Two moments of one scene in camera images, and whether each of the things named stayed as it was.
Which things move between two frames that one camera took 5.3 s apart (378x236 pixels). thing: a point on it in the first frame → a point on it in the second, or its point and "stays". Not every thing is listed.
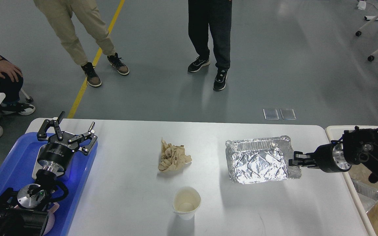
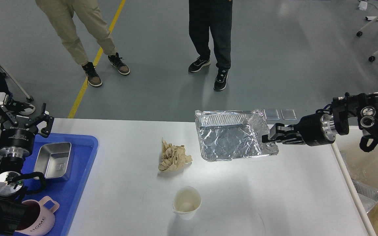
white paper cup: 186,200 stays
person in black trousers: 216,14 stays
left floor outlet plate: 270,114 stays
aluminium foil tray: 259,160 → 229,134
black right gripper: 330,157 → 312,130
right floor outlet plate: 287,114 stays
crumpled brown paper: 173,157 stays
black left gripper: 56,154 → 18,142
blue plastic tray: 14,170 stays
